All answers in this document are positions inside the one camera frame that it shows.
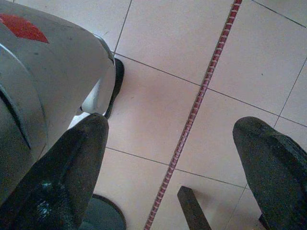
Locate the silver right robot leg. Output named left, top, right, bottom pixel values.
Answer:
left=0, top=0, right=118, bottom=208

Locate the dark grey round base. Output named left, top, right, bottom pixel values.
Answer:
left=80, top=194, right=127, bottom=230

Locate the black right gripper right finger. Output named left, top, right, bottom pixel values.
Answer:
left=232, top=116, right=307, bottom=230

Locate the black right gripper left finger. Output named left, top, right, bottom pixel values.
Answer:
left=0, top=113, right=110, bottom=230

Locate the dark brown wooden leg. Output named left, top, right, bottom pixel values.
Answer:
left=177, top=186, right=212, bottom=230

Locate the black right robot foot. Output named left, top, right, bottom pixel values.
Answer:
left=105, top=58, right=125, bottom=120

